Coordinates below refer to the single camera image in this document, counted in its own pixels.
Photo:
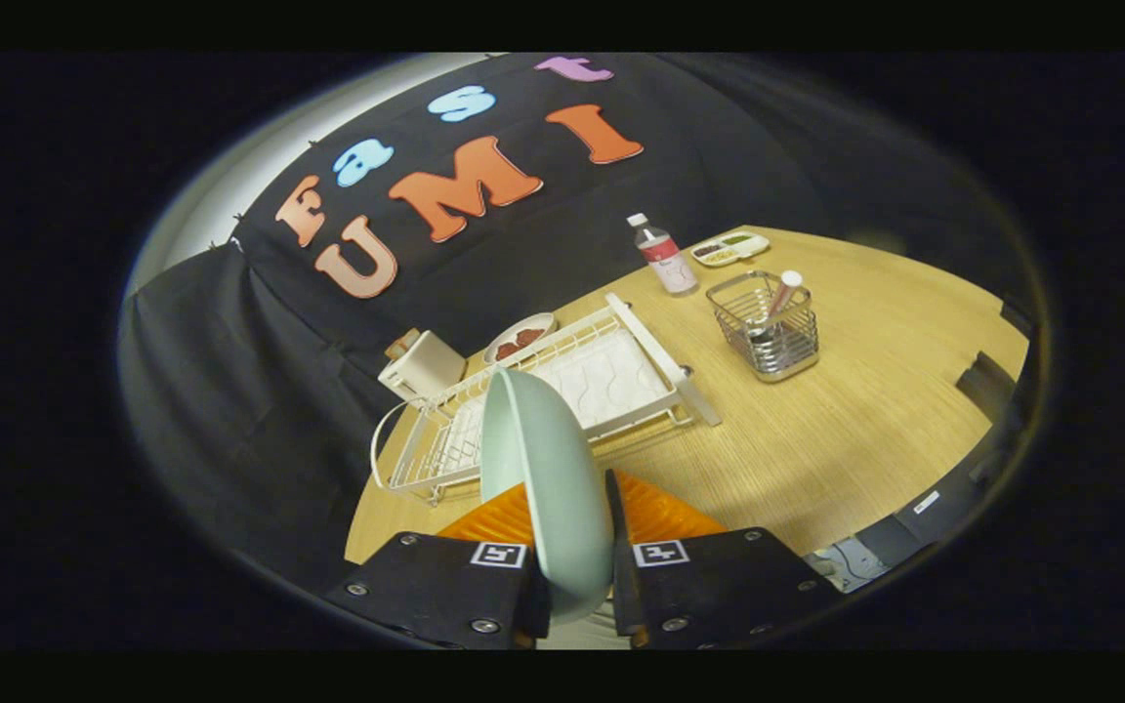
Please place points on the white divided sauce dish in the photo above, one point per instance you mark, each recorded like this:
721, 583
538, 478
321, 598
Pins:
729, 250

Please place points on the small plate with brown food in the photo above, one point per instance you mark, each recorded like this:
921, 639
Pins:
520, 339

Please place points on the light green plate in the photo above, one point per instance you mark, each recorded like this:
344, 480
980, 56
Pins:
548, 469

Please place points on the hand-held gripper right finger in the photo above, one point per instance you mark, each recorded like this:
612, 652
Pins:
709, 586

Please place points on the brown toast slices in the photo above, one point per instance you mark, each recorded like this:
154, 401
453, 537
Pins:
402, 344

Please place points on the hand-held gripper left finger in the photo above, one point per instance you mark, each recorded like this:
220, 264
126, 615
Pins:
436, 586

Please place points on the white toaster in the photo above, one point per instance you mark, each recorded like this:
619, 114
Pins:
426, 366

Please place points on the clear bottle red label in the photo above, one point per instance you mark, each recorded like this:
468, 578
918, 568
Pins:
668, 259

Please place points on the black backdrop cloth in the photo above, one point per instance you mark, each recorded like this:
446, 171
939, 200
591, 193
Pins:
230, 391

